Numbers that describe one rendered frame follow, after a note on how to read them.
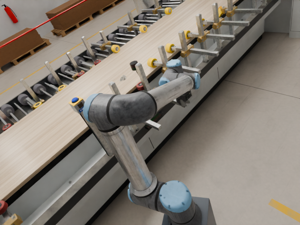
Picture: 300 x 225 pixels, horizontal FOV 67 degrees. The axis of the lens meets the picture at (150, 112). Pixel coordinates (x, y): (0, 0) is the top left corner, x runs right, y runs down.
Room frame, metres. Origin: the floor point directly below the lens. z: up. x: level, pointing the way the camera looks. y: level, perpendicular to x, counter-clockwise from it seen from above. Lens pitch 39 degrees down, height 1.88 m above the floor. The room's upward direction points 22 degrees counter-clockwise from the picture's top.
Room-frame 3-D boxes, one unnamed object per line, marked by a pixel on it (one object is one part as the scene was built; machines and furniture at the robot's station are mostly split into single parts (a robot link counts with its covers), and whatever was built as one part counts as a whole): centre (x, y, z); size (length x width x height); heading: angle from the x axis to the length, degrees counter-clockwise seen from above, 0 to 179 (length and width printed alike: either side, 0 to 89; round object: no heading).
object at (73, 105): (1.19, 0.38, 1.18); 0.07 x 0.07 x 0.08; 32
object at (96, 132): (1.19, 0.38, 0.93); 0.05 x 0.04 x 0.45; 122
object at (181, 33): (1.72, -0.48, 0.90); 0.03 x 0.03 x 0.48; 32
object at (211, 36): (1.84, -0.74, 0.95); 0.50 x 0.04 x 0.04; 32
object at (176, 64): (1.21, -0.25, 1.13); 0.10 x 0.09 x 0.12; 140
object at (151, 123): (1.29, 0.09, 0.83); 0.43 x 0.03 x 0.04; 32
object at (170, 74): (1.12, -0.18, 1.14); 0.12 x 0.12 x 0.09; 50
